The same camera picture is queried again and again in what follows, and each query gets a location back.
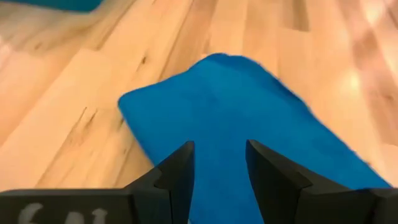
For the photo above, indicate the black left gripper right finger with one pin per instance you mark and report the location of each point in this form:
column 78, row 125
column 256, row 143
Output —
column 280, row 193

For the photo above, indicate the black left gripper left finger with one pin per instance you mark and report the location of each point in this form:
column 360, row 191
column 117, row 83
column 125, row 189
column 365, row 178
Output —
column 174, row 186

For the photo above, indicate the blue microfiber towel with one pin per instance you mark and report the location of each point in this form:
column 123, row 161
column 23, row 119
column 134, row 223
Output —
column 217, row 109

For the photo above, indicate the folded dark teal cloth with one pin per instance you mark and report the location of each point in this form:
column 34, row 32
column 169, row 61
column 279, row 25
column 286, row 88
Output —
column 62, row 3

